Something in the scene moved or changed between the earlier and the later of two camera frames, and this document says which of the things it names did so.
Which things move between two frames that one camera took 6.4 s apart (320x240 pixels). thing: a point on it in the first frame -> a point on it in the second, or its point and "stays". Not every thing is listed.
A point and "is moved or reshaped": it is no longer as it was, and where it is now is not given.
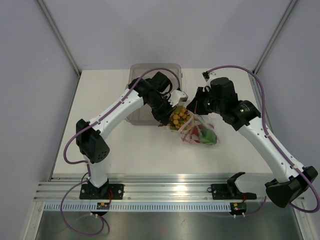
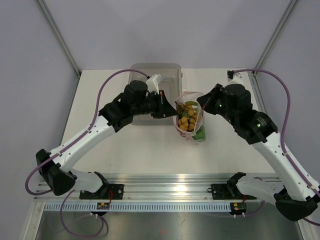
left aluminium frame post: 60,37 stays
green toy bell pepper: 207,136 -> 200,135
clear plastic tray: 140,114 stays
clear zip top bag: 191,127 is moved or reshaped
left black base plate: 108,191 stays
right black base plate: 229,191 stays
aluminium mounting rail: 152,189 stays
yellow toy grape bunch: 180,116 is moved or reshaped
